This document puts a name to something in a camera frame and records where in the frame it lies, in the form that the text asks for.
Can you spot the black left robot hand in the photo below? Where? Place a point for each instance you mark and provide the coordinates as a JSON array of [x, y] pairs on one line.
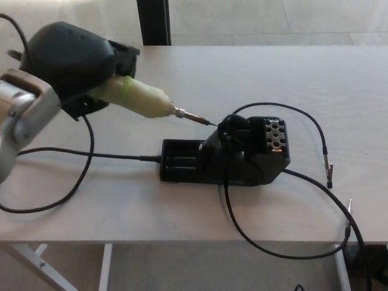
[[69, 57]]

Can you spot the pale green soldering iron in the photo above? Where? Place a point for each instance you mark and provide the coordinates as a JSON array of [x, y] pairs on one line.
[[142, 100]]

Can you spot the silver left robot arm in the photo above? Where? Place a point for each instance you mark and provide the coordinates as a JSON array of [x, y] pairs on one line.
[[30, 115]]

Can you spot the black soldering station base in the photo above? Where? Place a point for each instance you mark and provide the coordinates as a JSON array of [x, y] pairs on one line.
[[188, 163]]

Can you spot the black pillar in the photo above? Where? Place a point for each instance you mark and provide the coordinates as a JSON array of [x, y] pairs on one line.
[[154, 24]]

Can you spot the white diagonal table leg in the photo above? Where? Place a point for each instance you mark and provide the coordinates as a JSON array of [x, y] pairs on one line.
[[33, 266]]

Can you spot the white upright table leg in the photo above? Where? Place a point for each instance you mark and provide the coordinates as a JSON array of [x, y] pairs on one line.
[[342, 269], [105, 269]]

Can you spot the dark bulky object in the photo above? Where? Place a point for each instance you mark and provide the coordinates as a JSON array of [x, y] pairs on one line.
[[377, 266]]

